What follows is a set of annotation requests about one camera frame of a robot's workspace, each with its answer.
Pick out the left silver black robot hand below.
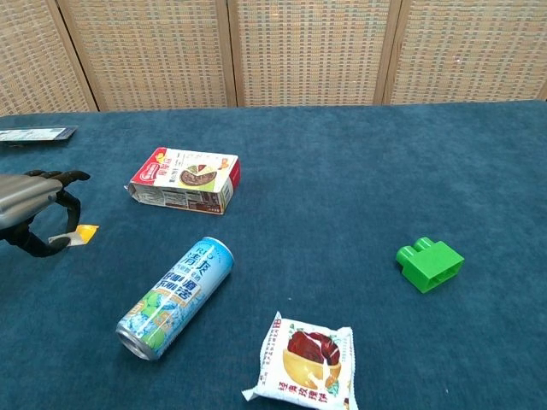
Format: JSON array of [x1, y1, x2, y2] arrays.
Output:
[[0, 169, 91, 259]]

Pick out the yellow card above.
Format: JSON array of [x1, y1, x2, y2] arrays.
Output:
[[48, 225, 100, 248]]

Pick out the flat black printed package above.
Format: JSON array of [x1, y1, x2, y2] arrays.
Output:
[[0, 126, 79, 144]]

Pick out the red and white food carton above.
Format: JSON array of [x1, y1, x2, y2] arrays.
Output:
[[123, 147, 242, 216]]

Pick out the blue drink can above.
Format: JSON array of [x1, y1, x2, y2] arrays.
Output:
[[115, 236, 236, 362]]

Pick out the blue table cloth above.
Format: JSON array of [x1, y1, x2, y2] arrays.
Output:
[[0, 100, 547, 410]]

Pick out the woven folding screen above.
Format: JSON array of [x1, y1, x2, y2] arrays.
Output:
[[0, 0, 547, 117]]

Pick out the white snack packet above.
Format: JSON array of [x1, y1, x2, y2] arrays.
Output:
[[241, 311, 359, 410]]

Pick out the green toy building block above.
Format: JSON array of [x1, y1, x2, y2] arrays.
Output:
[[395, 237, 465, 295]]

